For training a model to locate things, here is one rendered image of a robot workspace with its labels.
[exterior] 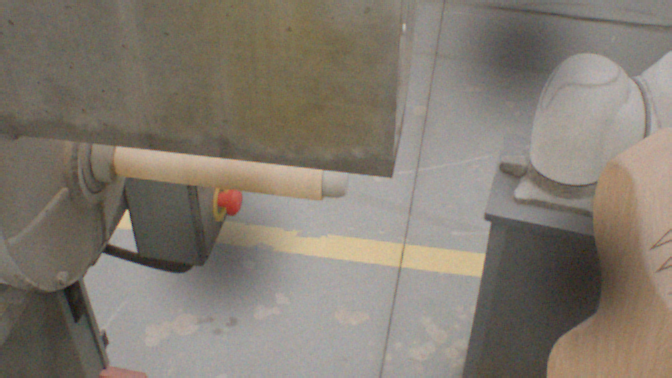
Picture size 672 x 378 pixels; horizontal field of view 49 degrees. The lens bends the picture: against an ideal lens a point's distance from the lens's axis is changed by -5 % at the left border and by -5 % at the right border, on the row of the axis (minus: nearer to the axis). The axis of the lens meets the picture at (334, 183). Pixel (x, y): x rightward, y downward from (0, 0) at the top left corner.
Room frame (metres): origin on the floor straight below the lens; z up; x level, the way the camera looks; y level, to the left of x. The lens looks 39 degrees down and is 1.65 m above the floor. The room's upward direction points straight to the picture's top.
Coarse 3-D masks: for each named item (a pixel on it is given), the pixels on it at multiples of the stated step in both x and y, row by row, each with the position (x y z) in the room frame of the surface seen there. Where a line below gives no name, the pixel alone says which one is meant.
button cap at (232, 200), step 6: (222, 192) 0.80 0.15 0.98; (228, 192) 0.79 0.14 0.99; (234, 192) 0.79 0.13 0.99; (240, 192) 0.80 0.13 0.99; (222, 198) 0.79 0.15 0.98; (228, 198) 0.78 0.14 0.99; (234, 198) 0.78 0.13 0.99; (240, 198) 0.80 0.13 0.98; (222, 204) 0.79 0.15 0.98; (228, 204) 0.78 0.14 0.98; (234, 204) 0.78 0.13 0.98; (240, 204) 0.80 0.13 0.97; (228, 210) 0.77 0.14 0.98; (234, 210) 0.78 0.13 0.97
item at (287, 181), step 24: (120, 168) 0.51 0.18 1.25; (144, 168) 0.51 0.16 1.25; (168, 168) 0.51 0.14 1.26; (192, 168) 0.50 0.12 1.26; (216, 168) 0.50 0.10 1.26; (240, 168) 0.50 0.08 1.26; (264, 168) 0.50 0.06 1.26; (288, 168) 0.49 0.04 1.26; (264, 192) 0.49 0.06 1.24; (288, 192) 0.48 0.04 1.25; (312, 192) 0.48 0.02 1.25
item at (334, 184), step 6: (324, 174) 0.49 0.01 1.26; (330, 174) 0.49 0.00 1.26; (336, 174) 0.49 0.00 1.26; (342, 174) 0.49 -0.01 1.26; (348, 174) 0.50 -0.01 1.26; (324, 180) 0.49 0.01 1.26; (330, 180) 0.49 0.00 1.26; (336, 180) 0.49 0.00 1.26; (342, 180) 0.49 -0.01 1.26; (348, 180) 0.50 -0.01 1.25; (324, 186) 0.48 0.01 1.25; (330, 186) 0.48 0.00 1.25; (336, 186) 0.48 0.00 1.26; (342, 186) 0.48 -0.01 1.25; (324, 192) 0.48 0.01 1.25; (330, 192) 0.48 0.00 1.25; (336, 192) 0.48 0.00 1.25; (342, 192) 0.48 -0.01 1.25
